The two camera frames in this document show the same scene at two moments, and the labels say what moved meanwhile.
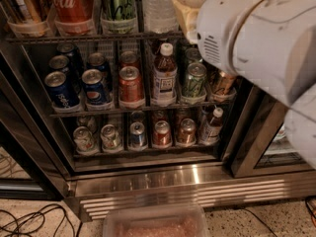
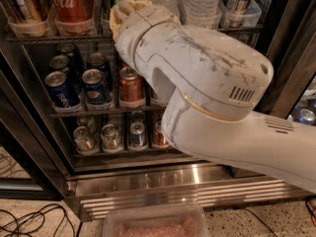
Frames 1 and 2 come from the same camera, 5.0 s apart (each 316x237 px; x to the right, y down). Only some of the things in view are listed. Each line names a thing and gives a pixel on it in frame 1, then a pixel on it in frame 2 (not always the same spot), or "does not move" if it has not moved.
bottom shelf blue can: [137, 139] does not move
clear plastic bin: [154, 220] does not move
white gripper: [219, 27] to [148, 16]
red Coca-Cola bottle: [73, 9] does not move
